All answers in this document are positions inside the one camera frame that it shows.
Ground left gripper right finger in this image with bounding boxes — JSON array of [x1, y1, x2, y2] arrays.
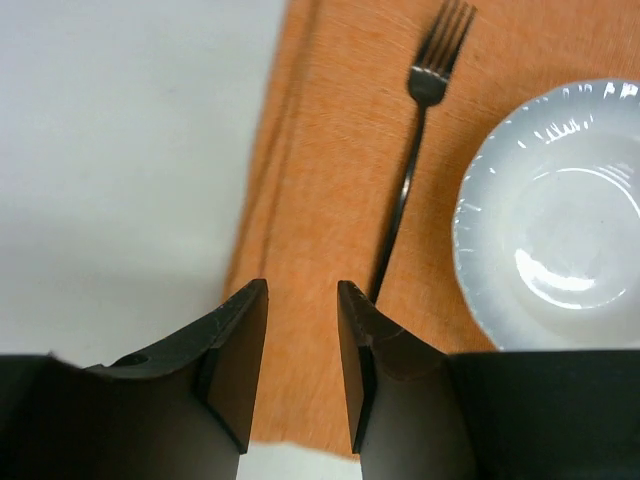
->
[[337, 281, 639, 479]]

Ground orange cloth napkin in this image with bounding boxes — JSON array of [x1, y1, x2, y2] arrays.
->
[[225, 1, 639, 457]]

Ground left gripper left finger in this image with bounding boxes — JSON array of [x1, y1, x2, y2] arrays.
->
[[1, 279, 268, 479]]

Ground black fork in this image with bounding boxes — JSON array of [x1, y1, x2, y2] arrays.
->
[[368, 1, 477, 303]]

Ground white ceramic bowl plate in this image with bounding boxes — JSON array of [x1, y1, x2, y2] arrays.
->
[[452, 78, 639, 351]]

